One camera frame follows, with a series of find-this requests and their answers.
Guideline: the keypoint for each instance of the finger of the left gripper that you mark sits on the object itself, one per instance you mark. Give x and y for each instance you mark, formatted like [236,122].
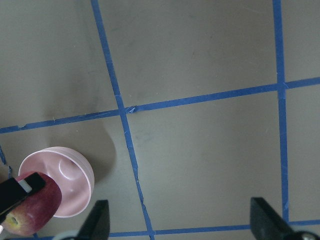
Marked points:
[13,192]

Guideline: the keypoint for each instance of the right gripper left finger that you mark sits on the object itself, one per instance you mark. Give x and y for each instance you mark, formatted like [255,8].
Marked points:
[97,224]

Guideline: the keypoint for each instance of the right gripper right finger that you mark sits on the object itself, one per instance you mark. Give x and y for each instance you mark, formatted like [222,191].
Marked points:
[266,224]

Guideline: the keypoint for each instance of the pink bowl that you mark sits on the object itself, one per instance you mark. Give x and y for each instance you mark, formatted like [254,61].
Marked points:
[71,171]

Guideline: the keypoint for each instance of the red apple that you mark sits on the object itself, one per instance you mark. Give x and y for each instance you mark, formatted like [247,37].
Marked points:
[34,212]

